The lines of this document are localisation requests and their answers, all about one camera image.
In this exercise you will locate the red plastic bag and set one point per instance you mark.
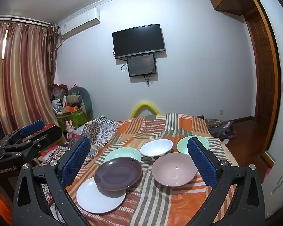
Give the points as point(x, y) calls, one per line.
point(59, 90)

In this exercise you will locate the dark purple plate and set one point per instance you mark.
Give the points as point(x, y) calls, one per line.
point(118, 173)

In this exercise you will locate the curtain rail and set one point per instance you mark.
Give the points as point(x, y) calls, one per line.
point(18, 20)

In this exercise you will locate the orange printed cloth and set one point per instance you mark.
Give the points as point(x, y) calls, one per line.
point(2, 204)

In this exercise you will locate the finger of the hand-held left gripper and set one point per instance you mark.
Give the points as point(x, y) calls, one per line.
point(31, 127)
point(49, 134)

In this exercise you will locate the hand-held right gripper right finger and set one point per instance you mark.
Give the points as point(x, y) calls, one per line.
point(202, 164)

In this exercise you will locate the dark patterned bag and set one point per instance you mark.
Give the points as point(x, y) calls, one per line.
point(219, 127)

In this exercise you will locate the green cardboard box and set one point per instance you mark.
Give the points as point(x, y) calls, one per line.
point(77, 119)

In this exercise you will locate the white bowl with brown spots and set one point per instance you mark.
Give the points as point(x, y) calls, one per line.
point(155, 146)

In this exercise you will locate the black wall television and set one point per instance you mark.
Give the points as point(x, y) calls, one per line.
point(138, 40)

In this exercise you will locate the light green plate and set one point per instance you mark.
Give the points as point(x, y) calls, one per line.
point(122, 153)

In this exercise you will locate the light green bowl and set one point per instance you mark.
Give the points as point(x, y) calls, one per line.
point(182, 146)

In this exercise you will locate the white wall socket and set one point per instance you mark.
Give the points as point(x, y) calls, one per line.
point(220, 112)

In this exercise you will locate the wooden door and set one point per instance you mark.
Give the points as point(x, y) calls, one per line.
point(261, 75)

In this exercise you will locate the pink bunny toy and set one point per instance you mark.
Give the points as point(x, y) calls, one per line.
point(70, 128)

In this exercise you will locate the grey plush toy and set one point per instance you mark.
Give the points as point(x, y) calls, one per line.
point(85, 96)

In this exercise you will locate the checkered patterned blanket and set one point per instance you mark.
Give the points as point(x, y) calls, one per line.
point(96, 129)

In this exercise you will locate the white heater with stickers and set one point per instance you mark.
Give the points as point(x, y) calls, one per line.
point(278, 181)

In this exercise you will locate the white air conditioner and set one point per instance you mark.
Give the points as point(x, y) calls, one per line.
point(80, 23)

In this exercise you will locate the pink bowl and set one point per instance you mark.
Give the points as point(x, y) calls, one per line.
point(174, 169)

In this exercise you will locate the white plate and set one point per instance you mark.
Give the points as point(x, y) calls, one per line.
point(94, 200)

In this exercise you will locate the small black monitor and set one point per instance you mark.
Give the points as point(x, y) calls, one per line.
point(141, 64)

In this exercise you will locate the striped patchwork blanket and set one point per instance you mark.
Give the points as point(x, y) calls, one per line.
point(160, 127)

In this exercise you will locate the air conditioner pipe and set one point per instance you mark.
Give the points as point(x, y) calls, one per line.
point(60, 44)

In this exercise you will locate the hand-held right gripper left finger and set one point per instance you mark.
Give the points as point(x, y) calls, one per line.
point(75, 162)

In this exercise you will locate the striped brown curtain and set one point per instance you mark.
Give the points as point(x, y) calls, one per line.
point(26, 75)

